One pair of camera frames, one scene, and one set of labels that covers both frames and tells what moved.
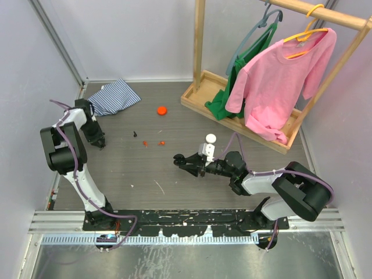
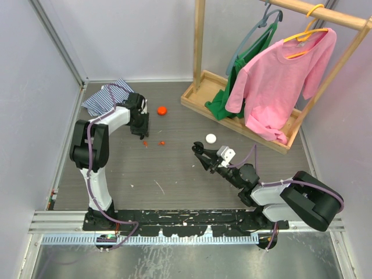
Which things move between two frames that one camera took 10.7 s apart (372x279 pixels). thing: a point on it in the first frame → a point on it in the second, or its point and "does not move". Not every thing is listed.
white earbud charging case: (210, 138) does not move
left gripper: (99, 135) → (143, 130)
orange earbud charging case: (162, 110) does not move
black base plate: (235, 222) does not move
